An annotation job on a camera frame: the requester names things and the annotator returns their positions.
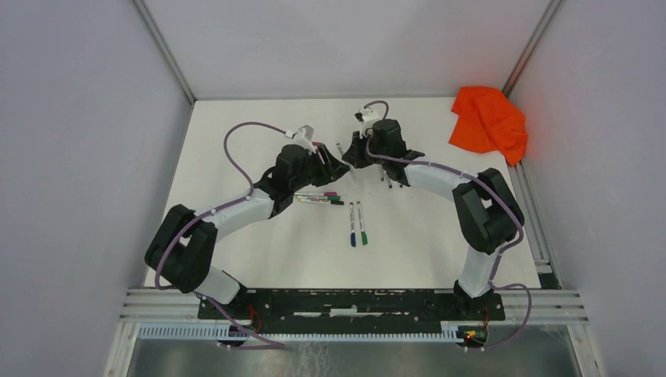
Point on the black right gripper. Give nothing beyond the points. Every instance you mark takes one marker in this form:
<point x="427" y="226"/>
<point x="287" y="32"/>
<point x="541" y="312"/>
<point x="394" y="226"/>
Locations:
<point x="353" y="156"/>

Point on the orange cloth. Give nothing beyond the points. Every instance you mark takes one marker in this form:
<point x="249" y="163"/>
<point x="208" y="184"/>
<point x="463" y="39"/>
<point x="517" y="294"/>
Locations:
<point x="489" y="122"/>

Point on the aluminium frame rail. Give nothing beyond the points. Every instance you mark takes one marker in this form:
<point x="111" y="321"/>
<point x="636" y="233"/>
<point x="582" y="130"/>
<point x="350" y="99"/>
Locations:
<point x="558" y="307"/>

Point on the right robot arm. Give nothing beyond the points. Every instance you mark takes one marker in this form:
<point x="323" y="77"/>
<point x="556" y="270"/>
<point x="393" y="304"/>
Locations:
<point x="489" y="216"/>

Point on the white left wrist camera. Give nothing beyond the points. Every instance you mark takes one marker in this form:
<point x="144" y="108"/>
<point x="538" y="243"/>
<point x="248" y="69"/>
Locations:
<point x="302" y="137"/>

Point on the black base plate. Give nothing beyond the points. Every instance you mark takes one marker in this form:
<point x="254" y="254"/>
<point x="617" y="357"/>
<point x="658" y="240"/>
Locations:
<point x="301" y="311"/>

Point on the black capped horizontal marker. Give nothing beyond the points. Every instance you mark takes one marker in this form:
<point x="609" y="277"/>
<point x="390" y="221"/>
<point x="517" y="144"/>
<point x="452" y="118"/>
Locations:
<point x="321" y="201"/>

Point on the blue capped marker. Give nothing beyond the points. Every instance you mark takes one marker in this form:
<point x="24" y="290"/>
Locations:
<point x="353" y="240"/>

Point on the magenta capped marker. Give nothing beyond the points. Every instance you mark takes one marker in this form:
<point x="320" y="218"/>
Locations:
<point x="351" y="169"/>

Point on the white slotted cable duct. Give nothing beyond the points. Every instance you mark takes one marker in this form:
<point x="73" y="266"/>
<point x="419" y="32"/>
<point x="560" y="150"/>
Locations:
<point x="228" y="333"/>

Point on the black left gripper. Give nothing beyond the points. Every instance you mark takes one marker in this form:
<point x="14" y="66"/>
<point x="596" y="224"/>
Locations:
<point x="332" y="169"/>

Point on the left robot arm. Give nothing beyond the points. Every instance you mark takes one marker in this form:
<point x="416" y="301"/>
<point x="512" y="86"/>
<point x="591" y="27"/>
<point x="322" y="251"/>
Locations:
<point x="181" y="251"/>

